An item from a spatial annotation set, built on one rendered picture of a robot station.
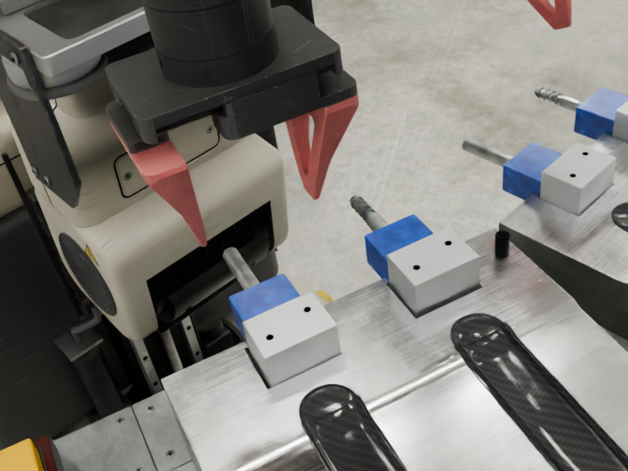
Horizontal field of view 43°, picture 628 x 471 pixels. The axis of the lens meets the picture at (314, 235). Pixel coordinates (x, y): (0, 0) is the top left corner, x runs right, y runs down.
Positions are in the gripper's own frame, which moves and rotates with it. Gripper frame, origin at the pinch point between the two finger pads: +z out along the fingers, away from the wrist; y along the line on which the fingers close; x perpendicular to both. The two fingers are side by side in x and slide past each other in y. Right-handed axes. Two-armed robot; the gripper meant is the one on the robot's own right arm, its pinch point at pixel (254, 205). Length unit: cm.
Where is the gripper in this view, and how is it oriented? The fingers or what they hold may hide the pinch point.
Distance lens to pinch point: 44.6
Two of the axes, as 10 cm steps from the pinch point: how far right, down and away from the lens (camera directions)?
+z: 1.4, 7.6, 6.4
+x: -4.4, -5.3, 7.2
